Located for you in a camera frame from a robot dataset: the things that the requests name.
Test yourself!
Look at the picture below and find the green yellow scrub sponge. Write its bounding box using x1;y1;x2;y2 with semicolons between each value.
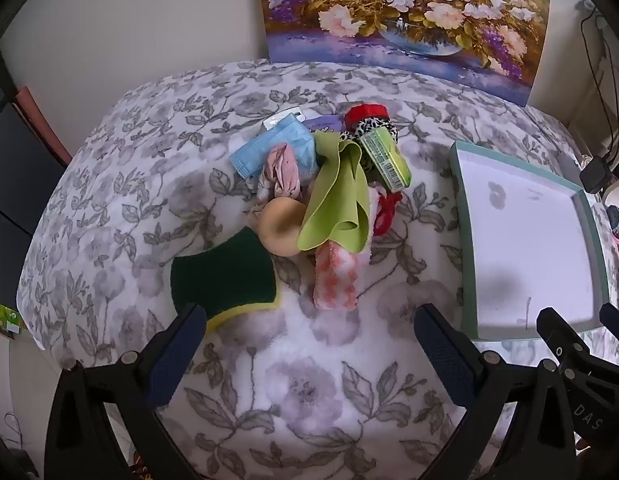
170;228;280;330

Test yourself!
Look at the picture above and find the blue face mask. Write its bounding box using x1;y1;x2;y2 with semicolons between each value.
229;116;318;181

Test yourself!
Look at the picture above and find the round beige makeup sponge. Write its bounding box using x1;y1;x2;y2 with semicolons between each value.
258;197;306;257

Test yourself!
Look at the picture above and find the red velvet scrunchie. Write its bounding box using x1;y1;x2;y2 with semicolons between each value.
343;103;390;128

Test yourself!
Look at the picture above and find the pink white fuzzy sock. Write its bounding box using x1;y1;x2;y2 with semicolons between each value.
313;240;360;311

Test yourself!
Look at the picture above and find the silver wrapped packet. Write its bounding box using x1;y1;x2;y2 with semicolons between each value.
263;107;305;130

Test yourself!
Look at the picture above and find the green tissue pack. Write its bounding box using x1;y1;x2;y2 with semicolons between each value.
359;127;411;193

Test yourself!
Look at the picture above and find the red white small cloth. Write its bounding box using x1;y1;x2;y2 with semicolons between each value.
373;192;403;236

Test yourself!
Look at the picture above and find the black power adapter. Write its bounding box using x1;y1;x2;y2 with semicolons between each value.
579;155;613;194

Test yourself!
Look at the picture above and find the lime green cloth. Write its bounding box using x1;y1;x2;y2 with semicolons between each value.
296;131;370;254

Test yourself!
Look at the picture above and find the leopard print scrunchie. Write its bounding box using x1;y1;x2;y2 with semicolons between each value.
339;116;398;143

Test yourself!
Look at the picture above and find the black cable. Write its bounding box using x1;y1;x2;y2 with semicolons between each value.
580;6;619;162

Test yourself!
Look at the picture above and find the white teal tray box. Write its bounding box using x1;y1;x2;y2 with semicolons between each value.
449;141;610;341

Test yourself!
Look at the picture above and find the floral painting canvas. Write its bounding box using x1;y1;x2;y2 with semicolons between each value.
262;0;550;105

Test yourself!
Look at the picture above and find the purple tissue pack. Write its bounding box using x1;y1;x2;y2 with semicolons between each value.
304;115;346;132

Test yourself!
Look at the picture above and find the pink patterned fabric bundle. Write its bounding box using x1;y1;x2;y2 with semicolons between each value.
256;143;301;203

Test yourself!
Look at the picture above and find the dark tv cabinet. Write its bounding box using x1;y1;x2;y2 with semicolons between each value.
0;53;66;309

